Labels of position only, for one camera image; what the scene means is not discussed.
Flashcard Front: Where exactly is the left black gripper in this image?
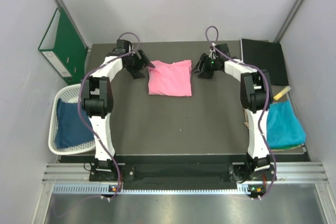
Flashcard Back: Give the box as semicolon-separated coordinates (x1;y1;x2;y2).
124;48;154;79

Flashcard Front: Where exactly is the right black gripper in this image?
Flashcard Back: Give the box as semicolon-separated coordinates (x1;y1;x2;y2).
191;54;219;79

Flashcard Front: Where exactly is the pink towel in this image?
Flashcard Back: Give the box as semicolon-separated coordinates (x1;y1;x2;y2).
148;60;192;97

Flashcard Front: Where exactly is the turquoise towel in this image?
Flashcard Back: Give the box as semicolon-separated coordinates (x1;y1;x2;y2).
267;101;306;148

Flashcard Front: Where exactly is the green towel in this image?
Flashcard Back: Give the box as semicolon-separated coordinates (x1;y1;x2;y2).
271;144;302;151

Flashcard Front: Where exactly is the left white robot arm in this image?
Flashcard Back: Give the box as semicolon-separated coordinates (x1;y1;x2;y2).
78;38;153;183

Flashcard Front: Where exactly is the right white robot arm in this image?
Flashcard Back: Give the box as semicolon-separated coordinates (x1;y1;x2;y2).
192;43;272;180

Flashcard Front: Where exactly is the white perforated plastic basket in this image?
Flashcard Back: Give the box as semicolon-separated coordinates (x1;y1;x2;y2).
48;84;95;155

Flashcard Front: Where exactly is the green lever arch binder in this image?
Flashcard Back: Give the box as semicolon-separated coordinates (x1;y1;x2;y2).
38;9;87;85

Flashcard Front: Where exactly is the dark blue towel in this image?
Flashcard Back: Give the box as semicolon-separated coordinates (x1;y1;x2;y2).
55;99;94;149

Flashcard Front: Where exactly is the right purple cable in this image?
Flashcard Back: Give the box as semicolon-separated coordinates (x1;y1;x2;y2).
204;26;277;200

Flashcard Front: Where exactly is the purple cable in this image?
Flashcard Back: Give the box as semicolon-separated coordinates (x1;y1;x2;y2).
78;31;141;199
204;26;277;200

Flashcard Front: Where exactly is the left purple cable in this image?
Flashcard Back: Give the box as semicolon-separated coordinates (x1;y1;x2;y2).
78;31;141;199

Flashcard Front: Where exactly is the grey slotted cable duct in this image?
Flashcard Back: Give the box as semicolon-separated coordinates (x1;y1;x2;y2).
52;183;266;195

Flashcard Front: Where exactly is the aluminium extrusion rail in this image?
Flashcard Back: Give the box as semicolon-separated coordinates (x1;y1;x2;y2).
42;162;328;184

